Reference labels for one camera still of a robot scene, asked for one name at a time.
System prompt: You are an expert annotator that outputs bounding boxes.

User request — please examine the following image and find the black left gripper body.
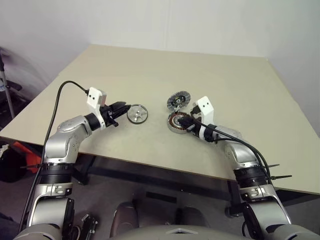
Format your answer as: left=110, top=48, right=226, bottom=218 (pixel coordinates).
left=99, top=102, right=120, bottom=128

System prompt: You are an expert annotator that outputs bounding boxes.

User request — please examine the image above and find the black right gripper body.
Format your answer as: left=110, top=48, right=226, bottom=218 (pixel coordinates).
left=186, top=113, right=201, bottom=134

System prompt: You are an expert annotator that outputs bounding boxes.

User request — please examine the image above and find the silver round motor lid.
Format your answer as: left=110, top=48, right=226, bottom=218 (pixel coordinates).
left=126, top=103, right=148, bottom=124

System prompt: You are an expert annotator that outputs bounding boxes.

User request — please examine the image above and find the spoked black rotor disc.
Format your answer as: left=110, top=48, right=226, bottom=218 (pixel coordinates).
left=166, top=90, right=192, bottom=111

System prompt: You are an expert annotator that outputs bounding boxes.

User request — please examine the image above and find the orange cloth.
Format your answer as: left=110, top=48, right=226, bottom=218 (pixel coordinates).
left=11, top=141, right=45, bottom=173

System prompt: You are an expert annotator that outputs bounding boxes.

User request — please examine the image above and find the dark rounded shape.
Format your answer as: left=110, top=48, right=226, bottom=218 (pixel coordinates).
left=109, top=199, right=140, bottom=237

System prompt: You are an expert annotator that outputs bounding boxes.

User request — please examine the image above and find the silver metal pole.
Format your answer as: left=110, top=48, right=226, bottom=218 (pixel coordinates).
left=0, top=52, right=16, bottom=121

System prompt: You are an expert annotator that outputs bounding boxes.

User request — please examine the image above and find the black bag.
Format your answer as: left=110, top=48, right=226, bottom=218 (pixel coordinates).
left=0, top=142, right=33, bottom=183

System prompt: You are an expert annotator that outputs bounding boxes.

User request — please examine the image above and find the black boxy device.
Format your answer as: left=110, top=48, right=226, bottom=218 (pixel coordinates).
left=79, top=213, right=99, bottom=240

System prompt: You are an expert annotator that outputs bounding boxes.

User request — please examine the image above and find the grey robot torso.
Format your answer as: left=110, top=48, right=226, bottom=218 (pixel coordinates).
left=104, top=224, right=253, bottom=240

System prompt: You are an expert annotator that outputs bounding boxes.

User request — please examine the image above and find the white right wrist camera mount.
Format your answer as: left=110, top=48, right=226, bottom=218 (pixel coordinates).
left=191, top=95, right=215, bottom=126

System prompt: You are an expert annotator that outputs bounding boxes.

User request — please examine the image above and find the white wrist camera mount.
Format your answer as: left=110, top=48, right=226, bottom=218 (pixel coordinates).
left=86, top=86, right=109, bottom=128
left=191, top=95, right=215, bottom=126

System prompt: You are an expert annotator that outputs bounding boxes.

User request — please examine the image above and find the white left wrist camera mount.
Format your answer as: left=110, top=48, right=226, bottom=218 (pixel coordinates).
left=86, top=86, right=109, bottom=128

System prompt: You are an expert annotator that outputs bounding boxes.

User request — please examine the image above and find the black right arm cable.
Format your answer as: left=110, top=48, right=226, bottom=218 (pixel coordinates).
left=192, top=119, right=276, bottom=186

